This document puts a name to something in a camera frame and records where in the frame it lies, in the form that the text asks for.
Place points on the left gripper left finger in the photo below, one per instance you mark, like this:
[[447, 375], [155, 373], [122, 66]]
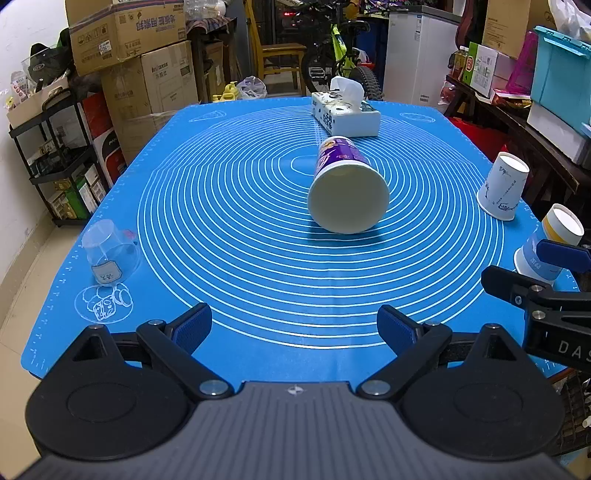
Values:
[[170, 347]]

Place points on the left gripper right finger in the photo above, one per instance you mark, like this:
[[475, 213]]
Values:
[[417, 348]]

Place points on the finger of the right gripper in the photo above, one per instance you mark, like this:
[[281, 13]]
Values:
[[574, 258], [514, 288]]

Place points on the purple milk tea paper cup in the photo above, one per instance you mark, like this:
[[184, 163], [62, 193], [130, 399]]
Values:
[[347, 195]]

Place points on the blue yellow paper cup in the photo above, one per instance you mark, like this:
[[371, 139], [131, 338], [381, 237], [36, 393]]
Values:
[[560, 225]]

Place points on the white marble paper cup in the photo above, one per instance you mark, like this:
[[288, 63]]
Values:
[[502, 190]]

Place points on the clear plastic cup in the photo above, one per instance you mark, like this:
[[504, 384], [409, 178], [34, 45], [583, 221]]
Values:
[[112, 254]]

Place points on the dark wooden side table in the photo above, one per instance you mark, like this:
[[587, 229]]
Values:
[[553, 178]]

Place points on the blue silicone baking mat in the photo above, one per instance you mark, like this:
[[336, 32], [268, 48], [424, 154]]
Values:
[[216, 204]]

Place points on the teal plastic storage bin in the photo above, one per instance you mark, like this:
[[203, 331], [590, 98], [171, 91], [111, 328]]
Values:
[[561, 81]]

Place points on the black metal shelf rack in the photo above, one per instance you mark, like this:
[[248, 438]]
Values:
[[68, 179]]

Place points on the green white carton box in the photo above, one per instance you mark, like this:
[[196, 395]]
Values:
[[480, 68]]

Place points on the white tissue box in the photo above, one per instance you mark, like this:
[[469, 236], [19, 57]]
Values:
[[344, 111]]

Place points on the lower cardboard box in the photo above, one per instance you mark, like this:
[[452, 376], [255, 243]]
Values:
[[143, 93]]

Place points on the cardboard box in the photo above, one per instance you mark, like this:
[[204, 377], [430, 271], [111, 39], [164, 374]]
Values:
[[143, 93], [109, 32]]

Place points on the yellow toy truck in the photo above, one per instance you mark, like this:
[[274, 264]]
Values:
[[230, 93]]

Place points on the white chest freezer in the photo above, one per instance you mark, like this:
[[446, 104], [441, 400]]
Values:
[[421, 40]]

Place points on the wooden chair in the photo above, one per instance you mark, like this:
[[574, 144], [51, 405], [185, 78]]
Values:
[[277, 58]]

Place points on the upper cardboard box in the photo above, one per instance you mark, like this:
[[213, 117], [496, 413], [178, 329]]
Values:
[[109, 32]]

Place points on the green black bicycle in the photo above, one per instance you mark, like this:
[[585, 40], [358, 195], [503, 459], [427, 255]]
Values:
[[330, 38]]

